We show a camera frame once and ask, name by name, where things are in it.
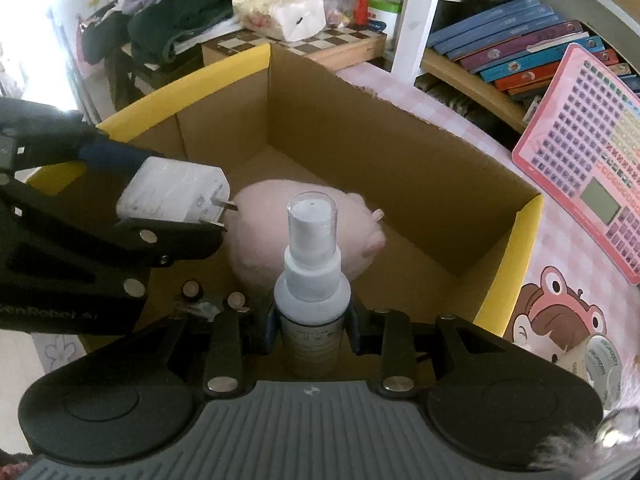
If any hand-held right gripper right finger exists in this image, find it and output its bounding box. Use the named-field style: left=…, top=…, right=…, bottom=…
left=348, top=305, right=531, bottom=396

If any yellow cardboard box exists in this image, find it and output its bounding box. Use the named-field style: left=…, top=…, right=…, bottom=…
left=25, top=42, right=545, bottom=356

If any wooden chessboard box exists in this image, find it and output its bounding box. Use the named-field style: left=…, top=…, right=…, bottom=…
left=201, top=24, right=388, bottom=68

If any white spray bottle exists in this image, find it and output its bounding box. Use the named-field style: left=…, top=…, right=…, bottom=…
left=274, top=192, right=352, bottom=381

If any floral tissue pack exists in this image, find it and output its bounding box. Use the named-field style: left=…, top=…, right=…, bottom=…
left=232, top=0, right=327, bottom=42

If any pink plush toy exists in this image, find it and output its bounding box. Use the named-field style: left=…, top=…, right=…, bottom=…
left=227, top=178, right=387, bottom=286

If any pile of clothes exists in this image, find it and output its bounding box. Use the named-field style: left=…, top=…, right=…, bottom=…
left=75, top=0, right=241, bottom=66

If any white bookshelf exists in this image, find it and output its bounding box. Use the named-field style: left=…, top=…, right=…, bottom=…
left=270, top=0, right=640, bottom=136

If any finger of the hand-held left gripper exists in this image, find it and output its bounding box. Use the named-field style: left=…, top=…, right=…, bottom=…
left=0, top=179, right=227, bottom=312
left=0, top=97, right=151, bottom=177

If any row of colourful books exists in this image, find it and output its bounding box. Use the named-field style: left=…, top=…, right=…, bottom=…
left=425, top=0, right=631, bottom=103

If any clear tape roll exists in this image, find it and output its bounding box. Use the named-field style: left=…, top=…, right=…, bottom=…
left=570, top=334, right=623, bottom=411

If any pink learning tablet toy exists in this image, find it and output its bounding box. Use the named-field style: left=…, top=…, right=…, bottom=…
left=511, top=42, right=640, bottom=286

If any white charger plug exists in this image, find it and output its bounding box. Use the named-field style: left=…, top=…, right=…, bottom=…
left=116, top=156, right=238, bottom=231

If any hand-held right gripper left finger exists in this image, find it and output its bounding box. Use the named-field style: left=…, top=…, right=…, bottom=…
left=147, top=294, right=278, bottom=396

